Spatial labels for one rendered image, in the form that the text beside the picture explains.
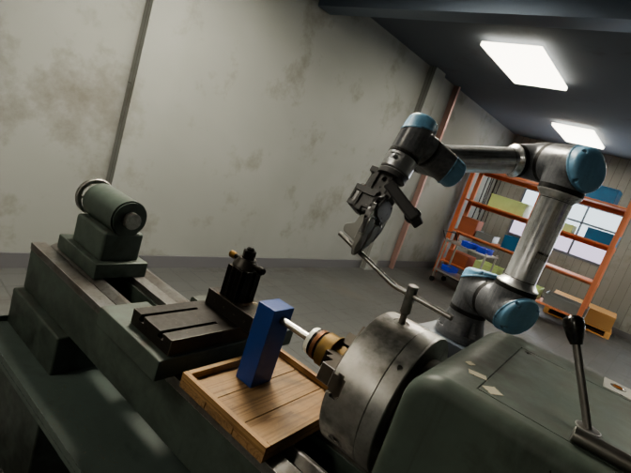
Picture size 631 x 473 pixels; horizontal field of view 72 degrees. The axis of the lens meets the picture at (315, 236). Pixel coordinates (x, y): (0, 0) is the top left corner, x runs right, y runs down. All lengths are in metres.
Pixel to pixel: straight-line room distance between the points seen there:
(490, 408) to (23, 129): 3.39
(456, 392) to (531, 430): 0.11
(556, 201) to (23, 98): 3.24
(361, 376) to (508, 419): 0.28
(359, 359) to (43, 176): 3.17
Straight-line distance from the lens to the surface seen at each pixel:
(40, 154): 3.70
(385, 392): 0.85
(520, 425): 0.72
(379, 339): 0.89
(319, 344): 1.04
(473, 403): 0.72
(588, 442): 0.74
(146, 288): 1.69
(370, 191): 0.99
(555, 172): 1.31
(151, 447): 1.52
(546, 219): 1.30
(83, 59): 3.69
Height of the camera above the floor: 1.53
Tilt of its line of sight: 11 degrees down
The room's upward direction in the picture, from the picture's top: 18 degrees clockwise
